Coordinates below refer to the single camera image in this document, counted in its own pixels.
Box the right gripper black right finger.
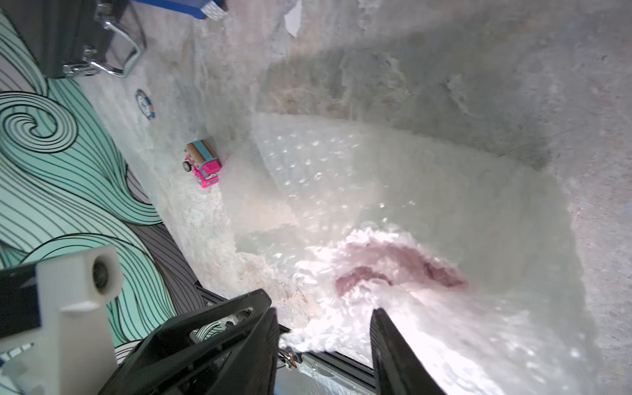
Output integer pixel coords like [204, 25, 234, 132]
[370, 309, 445, 395]

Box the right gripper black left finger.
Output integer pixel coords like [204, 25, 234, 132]
[100, 289, 280, 394]

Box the white mug red inside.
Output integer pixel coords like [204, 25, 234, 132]
[335, 238, 467, 296]

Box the clear bubble wrap sheet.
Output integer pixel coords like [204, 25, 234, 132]
[222, 113, 600, 394]

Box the blue tape dispenser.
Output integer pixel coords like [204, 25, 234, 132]
[136, 0, 228, 21]

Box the pink toy car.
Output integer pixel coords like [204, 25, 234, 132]
[183, 139, 222, 189]

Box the round poker chip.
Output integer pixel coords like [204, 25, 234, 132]
[135, 89, 156, 120]

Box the black carrying case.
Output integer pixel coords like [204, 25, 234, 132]
[1, 0, 145, 79]

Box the black table edge frame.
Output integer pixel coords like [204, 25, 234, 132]
[197, 283, 379, 395]

